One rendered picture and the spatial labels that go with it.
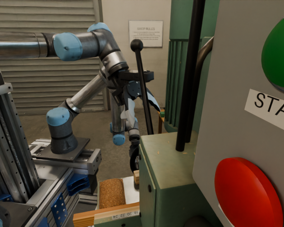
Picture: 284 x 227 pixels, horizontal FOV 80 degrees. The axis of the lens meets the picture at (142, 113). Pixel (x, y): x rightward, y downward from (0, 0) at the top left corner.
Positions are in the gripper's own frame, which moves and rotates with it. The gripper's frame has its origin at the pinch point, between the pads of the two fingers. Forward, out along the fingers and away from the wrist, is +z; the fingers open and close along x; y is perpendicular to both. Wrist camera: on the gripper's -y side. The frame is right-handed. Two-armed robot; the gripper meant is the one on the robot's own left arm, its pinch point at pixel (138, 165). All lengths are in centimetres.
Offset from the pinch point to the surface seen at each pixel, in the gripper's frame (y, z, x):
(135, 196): -31.2, 21.8, 4.6
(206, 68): -81, 14, -6
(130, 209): -39.7, 26.9, 6.8
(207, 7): -86, 6, -8
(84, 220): -38, 28, 20
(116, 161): 109, -47, 18
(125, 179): -27.3, 14.7, 7.6
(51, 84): 135, -223, 135
